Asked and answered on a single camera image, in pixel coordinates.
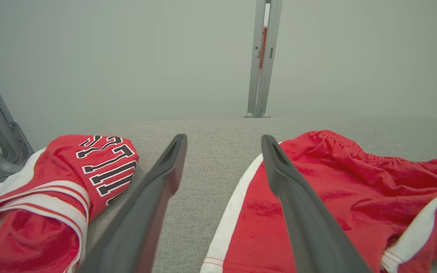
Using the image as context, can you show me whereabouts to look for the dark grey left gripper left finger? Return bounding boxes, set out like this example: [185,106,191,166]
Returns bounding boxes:
[78,133,187,273]

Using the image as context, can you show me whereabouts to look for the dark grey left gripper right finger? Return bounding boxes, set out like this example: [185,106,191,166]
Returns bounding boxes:
[261,135,371,273]

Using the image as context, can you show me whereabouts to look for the red shorts with white stripe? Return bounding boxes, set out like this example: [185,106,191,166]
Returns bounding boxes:
[200,130,437,273]

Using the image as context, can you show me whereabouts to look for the red white lettered jersey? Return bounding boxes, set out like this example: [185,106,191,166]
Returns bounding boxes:
[0,135,140,273]

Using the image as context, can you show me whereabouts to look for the grey fabric padded surface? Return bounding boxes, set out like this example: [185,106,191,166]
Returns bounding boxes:
[25,116,437,273]

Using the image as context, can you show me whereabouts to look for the grey partition post with feet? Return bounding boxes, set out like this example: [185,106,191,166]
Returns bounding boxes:
[244,0,283,118]

